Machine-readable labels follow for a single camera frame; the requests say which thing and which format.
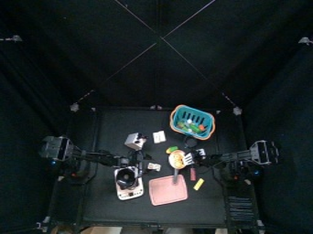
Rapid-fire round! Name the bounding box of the green yellow toy pepper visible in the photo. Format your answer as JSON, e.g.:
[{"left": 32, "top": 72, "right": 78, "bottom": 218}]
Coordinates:
[{"left": 164, "top": 145, "right": 179, "bottom": 155}]

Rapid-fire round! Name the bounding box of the black toy pot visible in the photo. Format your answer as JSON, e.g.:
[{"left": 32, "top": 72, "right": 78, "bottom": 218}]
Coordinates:
[{"left": 115, "top": 169, "right": 139, "bottom": 190}]

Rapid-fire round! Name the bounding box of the teal basket with orange rim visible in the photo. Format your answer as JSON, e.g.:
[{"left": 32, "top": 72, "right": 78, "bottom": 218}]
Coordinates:
[{"left": 168, "top": 104, "right": 216, "bottom": 142}]

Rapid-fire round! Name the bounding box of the pink cutting board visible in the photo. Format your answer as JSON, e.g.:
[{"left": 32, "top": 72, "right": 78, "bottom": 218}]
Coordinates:
[{"left": 147, "top": 174, "right": 190, "bottom": 207}]

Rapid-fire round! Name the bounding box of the small white printed packet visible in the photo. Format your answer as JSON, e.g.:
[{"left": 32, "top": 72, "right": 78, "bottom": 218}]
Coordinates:
[{"left": 147, "top": 162, "right": 163, "bottom": 173}]

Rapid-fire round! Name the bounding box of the small yellow block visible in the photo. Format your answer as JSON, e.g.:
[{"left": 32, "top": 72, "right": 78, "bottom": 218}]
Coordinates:
[{"left": 192, "top": 177, "right": 206, "bottom": 192}]

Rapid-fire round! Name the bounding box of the yellow orange toy food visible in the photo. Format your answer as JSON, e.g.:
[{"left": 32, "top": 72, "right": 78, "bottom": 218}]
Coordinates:
[{"left": 168, "top": 151, "right": 187, "bottom": 169}]

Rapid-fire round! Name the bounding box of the green toy vegetable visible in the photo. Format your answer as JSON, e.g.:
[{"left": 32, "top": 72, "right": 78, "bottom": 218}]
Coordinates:
[{"left": 177, "top": 121, "right": 203, "bottom": 134}]

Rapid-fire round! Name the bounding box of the toy pan with grey handle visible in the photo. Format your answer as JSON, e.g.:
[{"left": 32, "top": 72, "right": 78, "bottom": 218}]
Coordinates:
[{"left": 167, "top": 149, "right": 190, "bottom": 186}]

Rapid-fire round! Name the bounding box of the grey white toy cube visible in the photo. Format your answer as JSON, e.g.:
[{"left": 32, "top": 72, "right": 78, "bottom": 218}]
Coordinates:
[{"left": 123, "top": 132, "right": 148, "bottom": 151}]

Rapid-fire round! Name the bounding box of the black round ring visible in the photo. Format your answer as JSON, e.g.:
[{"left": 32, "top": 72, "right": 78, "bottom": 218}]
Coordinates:
[{"left": 181, "top": 135, "right": 199, "bottom": 150}]

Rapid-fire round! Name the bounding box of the white slotted toy spatula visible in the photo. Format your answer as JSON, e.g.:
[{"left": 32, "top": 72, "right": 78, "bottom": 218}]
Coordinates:
[{"left": 181, "top": 152, "right": 196, "bottom": 167}]

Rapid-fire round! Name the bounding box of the small white card box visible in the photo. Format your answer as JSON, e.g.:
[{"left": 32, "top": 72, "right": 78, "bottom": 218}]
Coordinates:
[{"left": 151, "top": 130, "right": 167, "bottom": 144}]

